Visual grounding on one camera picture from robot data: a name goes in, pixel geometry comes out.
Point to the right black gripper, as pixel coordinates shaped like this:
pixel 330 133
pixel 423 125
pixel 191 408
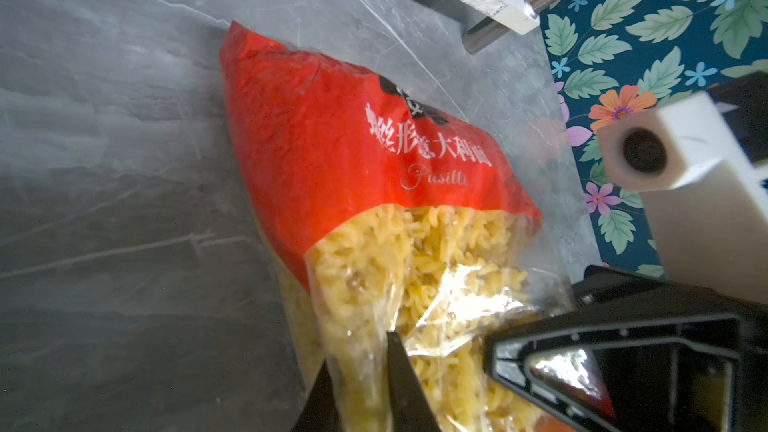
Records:
pixel 640 354

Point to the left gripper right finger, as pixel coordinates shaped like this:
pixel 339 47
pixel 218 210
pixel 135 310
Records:
pixel 410 409

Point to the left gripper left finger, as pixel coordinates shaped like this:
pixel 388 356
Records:
pixel 319 413

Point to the red macaroni bag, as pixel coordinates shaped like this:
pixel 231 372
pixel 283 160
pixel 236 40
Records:
pixel 385 214

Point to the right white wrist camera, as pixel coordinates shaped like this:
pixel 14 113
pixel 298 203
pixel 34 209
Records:
pixel 699 165

